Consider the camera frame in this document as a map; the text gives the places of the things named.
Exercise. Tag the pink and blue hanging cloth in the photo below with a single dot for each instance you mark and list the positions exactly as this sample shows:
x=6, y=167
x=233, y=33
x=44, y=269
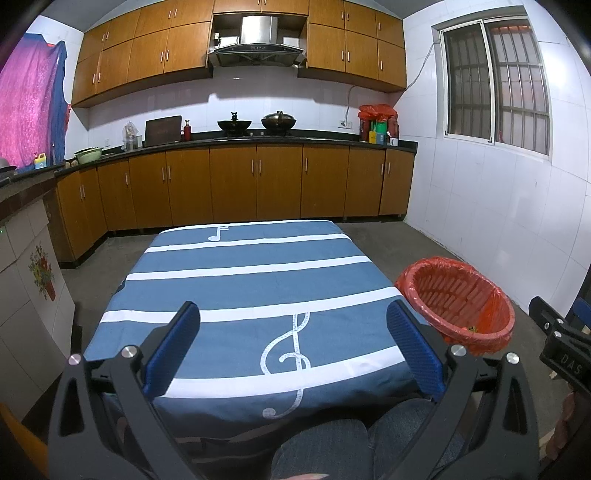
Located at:
x=27, y=101

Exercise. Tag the steel range hood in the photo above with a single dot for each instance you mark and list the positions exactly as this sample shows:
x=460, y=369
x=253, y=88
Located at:
x=257, y=30

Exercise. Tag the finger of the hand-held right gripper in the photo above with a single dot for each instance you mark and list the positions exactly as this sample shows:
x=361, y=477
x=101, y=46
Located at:
x=549, y=318

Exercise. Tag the black wok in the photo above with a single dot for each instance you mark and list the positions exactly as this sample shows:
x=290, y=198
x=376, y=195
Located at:
x=234, y=123

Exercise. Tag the green plastic wrapper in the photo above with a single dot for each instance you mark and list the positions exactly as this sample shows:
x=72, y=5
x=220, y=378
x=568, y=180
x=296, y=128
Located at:
x=471, y=329

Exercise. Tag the black pot with lid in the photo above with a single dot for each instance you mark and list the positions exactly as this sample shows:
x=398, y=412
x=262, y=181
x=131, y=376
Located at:
x=278, y=121

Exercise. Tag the person's leg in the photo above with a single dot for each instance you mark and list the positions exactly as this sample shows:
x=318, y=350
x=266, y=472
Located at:
x=406, y=434
x=323, y=452

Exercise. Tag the person's left leg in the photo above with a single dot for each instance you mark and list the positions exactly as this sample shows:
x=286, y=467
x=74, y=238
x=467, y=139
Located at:
x=323, y=452

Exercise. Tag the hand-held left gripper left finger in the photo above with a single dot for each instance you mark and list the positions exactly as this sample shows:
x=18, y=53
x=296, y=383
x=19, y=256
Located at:
x=173, y=346

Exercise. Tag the brown cutting board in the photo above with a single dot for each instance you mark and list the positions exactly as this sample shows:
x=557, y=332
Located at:
x=163, y=129

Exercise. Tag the barred window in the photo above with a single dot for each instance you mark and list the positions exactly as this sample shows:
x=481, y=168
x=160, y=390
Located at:
x=496, y=83

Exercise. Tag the red bottle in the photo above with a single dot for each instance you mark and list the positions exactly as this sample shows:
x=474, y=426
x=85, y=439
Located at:
x=187, y=130

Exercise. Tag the red bag over containers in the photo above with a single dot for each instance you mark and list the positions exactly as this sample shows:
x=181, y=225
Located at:
x=377, y=110

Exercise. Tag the red waste basket with liner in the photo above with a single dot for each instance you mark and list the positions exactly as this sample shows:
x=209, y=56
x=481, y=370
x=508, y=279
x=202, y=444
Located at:
x=501, y=323

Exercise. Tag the person's right leg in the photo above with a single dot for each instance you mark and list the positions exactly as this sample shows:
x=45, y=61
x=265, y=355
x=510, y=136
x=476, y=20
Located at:
x=406, y=434

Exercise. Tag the wooden kitchen cabinets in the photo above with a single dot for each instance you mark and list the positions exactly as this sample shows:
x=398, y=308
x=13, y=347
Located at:
x=231, y=184
x=138, y=46

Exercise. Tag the blue striped tablecloth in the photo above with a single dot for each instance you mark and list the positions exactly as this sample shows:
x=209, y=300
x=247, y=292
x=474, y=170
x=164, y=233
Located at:
x=258, y=286

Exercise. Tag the wooden upper kitchen cabinets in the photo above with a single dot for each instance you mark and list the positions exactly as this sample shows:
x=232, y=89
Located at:
x=138, y=46

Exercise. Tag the clear bag with bottles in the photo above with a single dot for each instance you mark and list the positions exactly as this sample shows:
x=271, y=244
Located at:
x=130, y=136

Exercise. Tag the orange plastic stool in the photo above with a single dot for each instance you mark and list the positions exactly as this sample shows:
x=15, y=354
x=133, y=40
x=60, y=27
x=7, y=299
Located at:
x=14, y=438

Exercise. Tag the person's right hand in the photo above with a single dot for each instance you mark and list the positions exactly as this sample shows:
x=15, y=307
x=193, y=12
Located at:
x=561, y=429

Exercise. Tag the tiled side counter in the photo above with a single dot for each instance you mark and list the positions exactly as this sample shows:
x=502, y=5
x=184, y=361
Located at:
x=23, y=184

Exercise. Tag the black kitchen countertop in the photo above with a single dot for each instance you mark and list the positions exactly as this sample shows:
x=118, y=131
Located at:
x=300, y=138

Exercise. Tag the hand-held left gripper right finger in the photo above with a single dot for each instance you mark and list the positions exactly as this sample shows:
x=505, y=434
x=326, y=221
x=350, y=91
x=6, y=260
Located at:
x=415, y=350

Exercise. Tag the yellow plastic bottle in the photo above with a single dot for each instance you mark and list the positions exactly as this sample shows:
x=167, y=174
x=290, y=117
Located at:
x=40, y=161

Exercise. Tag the wooden lower kitchen cabinets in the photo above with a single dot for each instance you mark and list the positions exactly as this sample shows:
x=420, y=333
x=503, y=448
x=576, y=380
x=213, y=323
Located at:
x=231, y=184

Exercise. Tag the green basin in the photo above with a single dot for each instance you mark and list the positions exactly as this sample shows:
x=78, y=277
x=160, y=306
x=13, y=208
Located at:
x=88, y=154

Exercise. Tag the red plastic mesh basket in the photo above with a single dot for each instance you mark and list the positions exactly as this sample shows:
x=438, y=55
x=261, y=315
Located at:
x=443, y=290

